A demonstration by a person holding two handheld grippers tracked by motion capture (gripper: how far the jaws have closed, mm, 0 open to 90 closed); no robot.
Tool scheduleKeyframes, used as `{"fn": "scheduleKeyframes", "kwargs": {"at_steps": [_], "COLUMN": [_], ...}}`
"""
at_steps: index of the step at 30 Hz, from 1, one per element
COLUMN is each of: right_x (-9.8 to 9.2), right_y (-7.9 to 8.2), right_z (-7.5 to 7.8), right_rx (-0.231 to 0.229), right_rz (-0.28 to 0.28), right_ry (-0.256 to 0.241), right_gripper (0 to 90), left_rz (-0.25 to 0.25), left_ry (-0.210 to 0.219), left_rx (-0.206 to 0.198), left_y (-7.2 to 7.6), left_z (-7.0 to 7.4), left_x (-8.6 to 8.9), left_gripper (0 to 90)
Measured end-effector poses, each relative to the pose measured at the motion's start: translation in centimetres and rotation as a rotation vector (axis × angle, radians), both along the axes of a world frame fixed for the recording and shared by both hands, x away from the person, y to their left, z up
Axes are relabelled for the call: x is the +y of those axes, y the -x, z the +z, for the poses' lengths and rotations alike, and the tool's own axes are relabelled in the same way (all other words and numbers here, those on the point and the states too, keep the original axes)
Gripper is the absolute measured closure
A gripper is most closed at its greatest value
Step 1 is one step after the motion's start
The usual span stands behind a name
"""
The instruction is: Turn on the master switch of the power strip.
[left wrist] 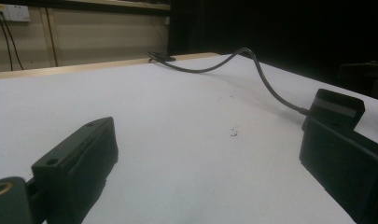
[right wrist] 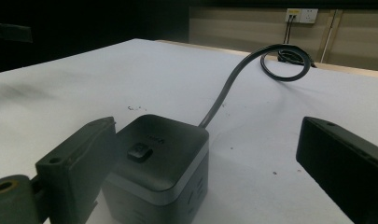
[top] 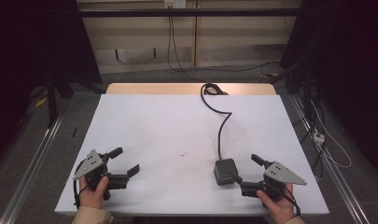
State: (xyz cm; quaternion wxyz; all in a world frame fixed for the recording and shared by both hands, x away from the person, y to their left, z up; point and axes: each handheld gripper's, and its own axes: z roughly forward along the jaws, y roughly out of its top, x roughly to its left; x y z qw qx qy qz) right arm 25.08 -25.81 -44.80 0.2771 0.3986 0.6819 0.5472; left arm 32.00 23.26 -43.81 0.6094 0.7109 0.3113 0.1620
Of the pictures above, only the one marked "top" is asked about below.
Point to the white wall socket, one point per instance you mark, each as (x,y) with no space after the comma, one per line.
(174,3)

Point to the black box with button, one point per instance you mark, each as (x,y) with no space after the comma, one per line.
(225,171)

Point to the black curtain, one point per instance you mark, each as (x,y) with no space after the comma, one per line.
(348,62)
(28,56)

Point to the wooden table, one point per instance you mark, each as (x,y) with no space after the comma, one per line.
(152,88)

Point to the person's left hand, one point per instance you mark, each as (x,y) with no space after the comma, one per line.
(91,196)

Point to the aluminium floor rail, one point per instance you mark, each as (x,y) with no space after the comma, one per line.
(31,168)
(339,174)

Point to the black horizontal frame bar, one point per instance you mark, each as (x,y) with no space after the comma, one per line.
(189,12)

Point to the white power strip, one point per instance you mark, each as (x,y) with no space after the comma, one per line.
(318,137)

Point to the white table cover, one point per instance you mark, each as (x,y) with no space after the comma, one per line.
(165,133)

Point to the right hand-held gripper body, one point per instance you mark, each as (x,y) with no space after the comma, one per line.
(281,174)

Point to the yellow floor tape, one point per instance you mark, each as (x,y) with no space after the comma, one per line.
(41,101)

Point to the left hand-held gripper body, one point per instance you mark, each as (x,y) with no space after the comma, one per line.
(93,165)

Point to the black metal stand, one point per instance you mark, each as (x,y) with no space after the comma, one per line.
(53,99)

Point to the person's right hand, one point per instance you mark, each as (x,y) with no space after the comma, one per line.
(280,210)

